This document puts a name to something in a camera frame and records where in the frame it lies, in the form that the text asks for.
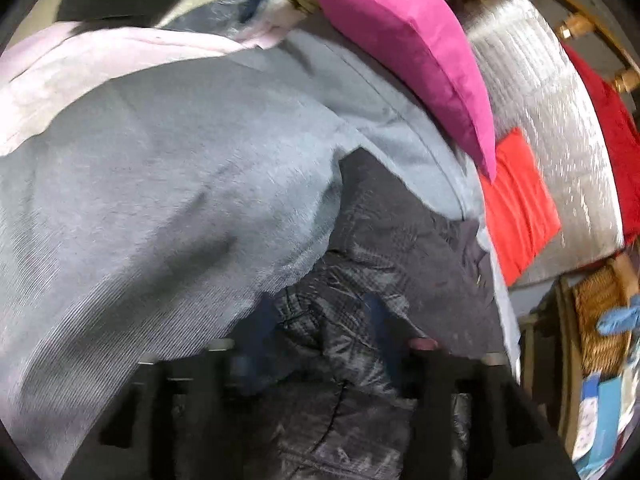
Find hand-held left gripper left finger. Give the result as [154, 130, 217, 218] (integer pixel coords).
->
[65, 295, 286, 480]

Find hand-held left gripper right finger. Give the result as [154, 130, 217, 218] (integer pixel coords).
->
[362, 294, 581, 480]

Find dark grey checked jacket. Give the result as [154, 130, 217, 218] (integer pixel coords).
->
[170, 147, 506, 480]

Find light grey blanket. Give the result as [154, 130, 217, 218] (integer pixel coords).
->
[0, 27, 523, 480]

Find orange-red cushion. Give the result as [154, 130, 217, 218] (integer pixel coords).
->
[477, 127, 563, 288]

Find wicker basket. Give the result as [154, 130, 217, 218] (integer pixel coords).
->
[572, 255, 640, 376]

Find light blue cloth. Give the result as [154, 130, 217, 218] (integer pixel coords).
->
[597, 294, 640, 336]

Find blue printed packet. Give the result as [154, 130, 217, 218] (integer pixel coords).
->
[570, 370, 640, 476]

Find magenta pillow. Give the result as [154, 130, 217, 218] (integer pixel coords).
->
[292, 0, 498, 183]

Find silver foil mat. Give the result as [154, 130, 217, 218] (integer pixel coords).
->
[457, 0, 626, 291]

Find pale pink sheet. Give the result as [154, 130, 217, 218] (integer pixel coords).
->
[0, 22, 306, 156]

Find clear plastic bag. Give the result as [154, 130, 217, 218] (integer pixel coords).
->
[155, 0, 311, 41]

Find dark wooden rack frame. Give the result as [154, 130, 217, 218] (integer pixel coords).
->
[520, 275, 586, 441]

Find rattan chair frame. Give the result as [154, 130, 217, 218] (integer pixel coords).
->
[415, 0, 640, 96]

